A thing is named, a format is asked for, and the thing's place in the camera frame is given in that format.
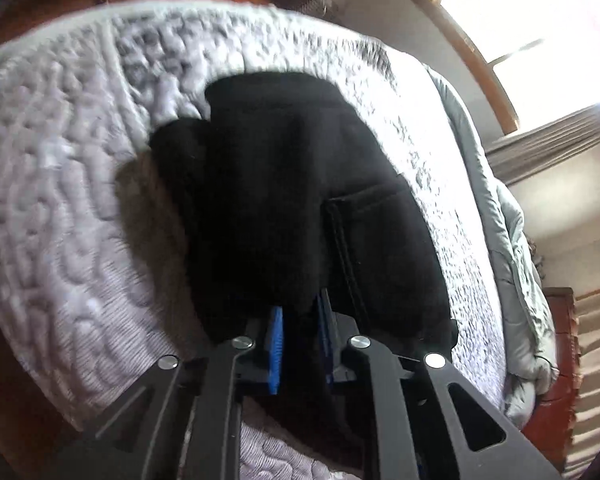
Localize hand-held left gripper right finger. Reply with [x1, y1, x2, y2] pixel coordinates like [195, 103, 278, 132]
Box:
[316, 292, 563, 480]

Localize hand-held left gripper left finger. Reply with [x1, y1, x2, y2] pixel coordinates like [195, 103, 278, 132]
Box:
[55, 306, 286, 480]

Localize black pants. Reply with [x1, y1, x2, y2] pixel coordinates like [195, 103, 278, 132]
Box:
[149, 72, 460, 468]

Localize grey comforter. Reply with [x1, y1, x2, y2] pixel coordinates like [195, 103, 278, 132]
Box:
[425, 65, 561, 426]

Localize white quilted mattress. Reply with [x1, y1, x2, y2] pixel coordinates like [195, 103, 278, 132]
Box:
[0, 2, 506, 480]

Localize beige window curtain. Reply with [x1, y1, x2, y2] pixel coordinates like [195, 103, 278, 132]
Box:
[485, 105, 600, 186]

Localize wooden framed window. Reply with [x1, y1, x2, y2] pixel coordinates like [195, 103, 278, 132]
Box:
[407, 0, 600, 136]

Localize wooden bed frame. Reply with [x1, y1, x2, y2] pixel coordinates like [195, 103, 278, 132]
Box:
[522, 287, 578, 471]

